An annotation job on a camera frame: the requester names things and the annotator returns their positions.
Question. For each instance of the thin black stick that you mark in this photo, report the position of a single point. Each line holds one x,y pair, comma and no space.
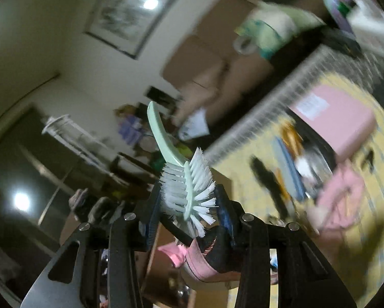
176,231

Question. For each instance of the framed picture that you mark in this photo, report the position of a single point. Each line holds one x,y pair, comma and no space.
137,9

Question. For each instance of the brown sofa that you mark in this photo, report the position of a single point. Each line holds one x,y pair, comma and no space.
217,70

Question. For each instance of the black binder clip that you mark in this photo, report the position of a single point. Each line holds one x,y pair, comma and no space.
369,160

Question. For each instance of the light blue comb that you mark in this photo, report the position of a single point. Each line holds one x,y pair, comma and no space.
289,170

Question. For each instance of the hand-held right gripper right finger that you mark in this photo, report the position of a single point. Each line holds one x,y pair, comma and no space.
225,216

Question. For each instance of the small pink cloth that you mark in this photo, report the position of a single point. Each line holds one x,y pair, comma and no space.
339,195

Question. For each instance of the pink box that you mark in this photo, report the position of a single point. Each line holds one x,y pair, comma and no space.
336,118

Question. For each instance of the purple green round object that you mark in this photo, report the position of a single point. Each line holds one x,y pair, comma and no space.
337,6

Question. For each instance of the mint green brush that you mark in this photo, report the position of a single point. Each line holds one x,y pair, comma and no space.
188,195

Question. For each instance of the dark grey cushion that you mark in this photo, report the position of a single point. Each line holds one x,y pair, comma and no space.
339,41

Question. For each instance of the printed paper sheet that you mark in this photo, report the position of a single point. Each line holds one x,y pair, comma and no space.
195,125

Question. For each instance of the black comb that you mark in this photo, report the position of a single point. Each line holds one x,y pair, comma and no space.
270,186

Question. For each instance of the round tin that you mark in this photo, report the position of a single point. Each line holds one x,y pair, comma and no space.
148,144

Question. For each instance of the blue boxes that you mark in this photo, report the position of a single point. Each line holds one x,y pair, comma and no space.
131,130

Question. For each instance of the white pole rack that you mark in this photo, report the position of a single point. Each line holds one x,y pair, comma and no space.
73,134

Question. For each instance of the green white printed pillow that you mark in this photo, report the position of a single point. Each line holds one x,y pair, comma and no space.
275,29

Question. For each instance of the gold packet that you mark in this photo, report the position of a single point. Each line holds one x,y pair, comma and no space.
291,138

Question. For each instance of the black speaker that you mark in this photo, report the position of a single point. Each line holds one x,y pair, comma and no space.
160,98

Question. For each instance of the black-lidded jar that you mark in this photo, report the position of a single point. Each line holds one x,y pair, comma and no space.
179,285

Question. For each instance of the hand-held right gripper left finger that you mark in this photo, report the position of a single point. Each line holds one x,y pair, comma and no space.
150,218

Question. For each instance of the yellow checked tablecloth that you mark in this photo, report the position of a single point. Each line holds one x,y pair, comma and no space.
355,263

